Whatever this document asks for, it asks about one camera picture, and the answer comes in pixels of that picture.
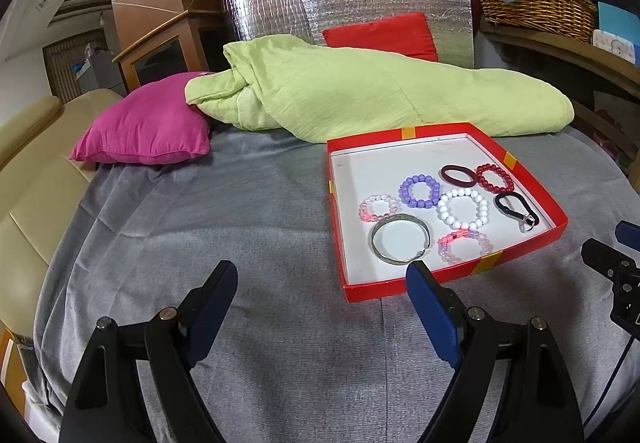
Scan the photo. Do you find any grey bed sheet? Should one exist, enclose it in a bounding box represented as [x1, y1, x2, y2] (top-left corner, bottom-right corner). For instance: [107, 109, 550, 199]
[32, 123, 640, 443]

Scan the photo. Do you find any light green blanket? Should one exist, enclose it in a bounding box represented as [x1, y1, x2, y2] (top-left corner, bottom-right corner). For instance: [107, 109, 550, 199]
[184, 34, 576, 145]

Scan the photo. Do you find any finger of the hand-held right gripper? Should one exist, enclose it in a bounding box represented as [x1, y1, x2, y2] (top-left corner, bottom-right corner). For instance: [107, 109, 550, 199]
[581, 238, 640, 286]
[616, 220, 640, 246]

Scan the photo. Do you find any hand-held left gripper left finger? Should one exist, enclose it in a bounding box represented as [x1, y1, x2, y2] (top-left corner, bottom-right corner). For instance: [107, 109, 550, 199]
[59, 260, 239, 443]

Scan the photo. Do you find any wicker basket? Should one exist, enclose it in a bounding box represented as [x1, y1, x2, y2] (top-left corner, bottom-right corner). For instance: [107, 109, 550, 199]
[469, 0, 598, 43]

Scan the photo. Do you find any small pale pink bead bracelet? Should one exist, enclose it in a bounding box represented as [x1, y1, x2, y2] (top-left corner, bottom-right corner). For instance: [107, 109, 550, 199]
[358, 193, 402, 224]

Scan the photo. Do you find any white bead bracelet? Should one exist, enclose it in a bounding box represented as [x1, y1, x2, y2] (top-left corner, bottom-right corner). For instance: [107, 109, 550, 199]
[436, 187, 490, 231]

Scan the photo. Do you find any white printed card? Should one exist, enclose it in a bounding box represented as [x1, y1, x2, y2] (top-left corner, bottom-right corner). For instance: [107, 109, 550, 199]
[592, 29, 638, 65]

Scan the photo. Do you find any silver metal bangle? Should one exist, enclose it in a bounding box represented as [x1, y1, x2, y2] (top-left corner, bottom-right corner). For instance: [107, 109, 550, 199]
[370, 216, 432, 266]

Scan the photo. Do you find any red bead bracelet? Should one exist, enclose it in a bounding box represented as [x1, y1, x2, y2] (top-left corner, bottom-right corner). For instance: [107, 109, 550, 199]
[474, 163, 516, 195]

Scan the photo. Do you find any dark maroon hair tie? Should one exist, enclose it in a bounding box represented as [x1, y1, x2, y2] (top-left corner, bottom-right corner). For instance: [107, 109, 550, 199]
[439, 164, 478, 188]

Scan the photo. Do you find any beige sofa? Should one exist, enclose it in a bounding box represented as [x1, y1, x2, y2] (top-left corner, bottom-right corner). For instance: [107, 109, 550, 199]
[0, 88, 126, 339]

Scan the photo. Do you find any black hair tie with charm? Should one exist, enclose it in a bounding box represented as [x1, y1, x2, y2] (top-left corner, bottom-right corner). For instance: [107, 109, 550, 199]
[493, 192, 541, 234]

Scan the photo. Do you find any grey storage box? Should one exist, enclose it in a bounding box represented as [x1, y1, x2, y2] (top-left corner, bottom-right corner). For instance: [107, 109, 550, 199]
[77, 49, 126, 96]

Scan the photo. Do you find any black cable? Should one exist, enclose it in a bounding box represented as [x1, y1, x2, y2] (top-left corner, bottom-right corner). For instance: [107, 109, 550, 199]
[584, 337, 637, 430]

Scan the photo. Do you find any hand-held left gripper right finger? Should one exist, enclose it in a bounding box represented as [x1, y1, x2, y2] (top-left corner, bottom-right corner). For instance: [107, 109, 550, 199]
[406, 261, 585, 443]

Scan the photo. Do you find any magenta pillow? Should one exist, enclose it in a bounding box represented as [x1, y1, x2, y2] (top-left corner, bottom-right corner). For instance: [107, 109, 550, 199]
[69, 71, 212, 166]

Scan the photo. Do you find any dark wooden shelf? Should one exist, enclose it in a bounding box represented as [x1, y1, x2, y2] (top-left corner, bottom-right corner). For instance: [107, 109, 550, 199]
[477, 18, 640, 174]

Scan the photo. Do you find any light blue card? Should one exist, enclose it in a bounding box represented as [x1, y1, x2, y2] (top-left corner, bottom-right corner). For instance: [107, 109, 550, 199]
[597, 0, 640, 46]

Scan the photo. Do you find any pink and purple bead bracelet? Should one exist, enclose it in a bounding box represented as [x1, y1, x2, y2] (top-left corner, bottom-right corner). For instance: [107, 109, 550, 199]
[436, 229, 496, 266]

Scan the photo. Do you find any red cardboard box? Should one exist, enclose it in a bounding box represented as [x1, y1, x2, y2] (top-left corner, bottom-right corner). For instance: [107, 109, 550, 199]
[325, 122, 570, 304]

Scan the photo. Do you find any red pillow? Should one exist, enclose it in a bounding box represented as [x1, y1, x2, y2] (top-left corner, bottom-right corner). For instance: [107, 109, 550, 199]
[322, 12, 440, 63]

